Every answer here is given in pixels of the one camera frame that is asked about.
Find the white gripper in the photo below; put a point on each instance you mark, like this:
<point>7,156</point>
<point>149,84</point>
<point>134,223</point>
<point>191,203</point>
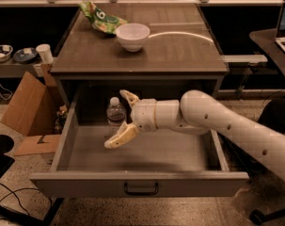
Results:
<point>144,115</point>

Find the clear plastic water bottle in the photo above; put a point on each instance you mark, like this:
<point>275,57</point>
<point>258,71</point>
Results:
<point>115,114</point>

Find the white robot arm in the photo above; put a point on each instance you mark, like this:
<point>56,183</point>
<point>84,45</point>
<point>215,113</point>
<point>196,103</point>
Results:
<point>197,112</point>

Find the grey open top drawer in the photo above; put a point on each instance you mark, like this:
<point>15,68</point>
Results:
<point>183,165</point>

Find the white ceramic bowl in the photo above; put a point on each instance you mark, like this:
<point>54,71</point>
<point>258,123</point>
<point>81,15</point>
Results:
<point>132,36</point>

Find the brown wooden cabinet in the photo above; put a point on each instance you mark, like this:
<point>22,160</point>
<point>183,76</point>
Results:
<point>180,47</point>

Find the green chip bag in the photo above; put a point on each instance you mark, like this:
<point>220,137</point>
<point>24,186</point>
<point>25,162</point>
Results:
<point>100,20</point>

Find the brown cardboard box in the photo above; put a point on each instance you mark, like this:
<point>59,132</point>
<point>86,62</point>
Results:
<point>37,111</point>

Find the white paper cup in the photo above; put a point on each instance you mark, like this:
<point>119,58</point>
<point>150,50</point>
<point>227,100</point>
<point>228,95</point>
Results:
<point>44,50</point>

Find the blue bowl on shelf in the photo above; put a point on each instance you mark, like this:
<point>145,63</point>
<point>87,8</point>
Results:
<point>26,55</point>

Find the grey low shelf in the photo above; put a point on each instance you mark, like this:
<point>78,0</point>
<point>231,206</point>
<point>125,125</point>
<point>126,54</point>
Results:
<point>13,69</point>

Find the grey bowl on shelf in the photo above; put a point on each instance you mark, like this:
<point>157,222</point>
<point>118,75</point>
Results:
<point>5,52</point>

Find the black office chair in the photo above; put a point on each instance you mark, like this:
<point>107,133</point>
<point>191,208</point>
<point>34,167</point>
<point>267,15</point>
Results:
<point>263,180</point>

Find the black chair on left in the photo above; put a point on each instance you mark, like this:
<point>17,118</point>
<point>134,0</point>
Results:
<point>6,145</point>

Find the black drawer handle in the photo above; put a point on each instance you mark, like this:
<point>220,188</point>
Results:
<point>141,190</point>

